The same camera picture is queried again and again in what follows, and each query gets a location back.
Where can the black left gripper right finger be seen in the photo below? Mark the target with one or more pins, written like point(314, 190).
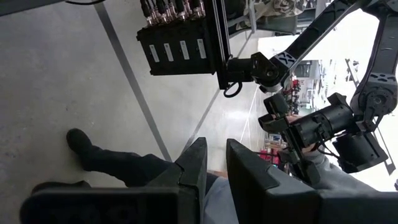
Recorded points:
point(264, 202)

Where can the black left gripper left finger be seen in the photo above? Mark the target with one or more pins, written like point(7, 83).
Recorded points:
point(174, 202)

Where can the person's forearm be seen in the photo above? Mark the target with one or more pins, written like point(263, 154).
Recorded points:
point(339, 179)

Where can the person's torso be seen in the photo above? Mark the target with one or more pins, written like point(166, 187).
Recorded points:
point(217, 205)

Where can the person's leg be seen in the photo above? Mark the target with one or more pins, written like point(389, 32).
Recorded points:
point(124, 169)

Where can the person's hand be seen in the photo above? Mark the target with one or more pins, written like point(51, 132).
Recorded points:
point(308, 148)

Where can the black control box with labels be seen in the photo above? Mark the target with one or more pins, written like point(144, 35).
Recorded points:
point(177, 62)

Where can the camouflage fabric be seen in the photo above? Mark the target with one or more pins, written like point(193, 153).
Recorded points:
point(280, 9)

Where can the black aluminium post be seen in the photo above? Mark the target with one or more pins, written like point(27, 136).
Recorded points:
point(222, 46)

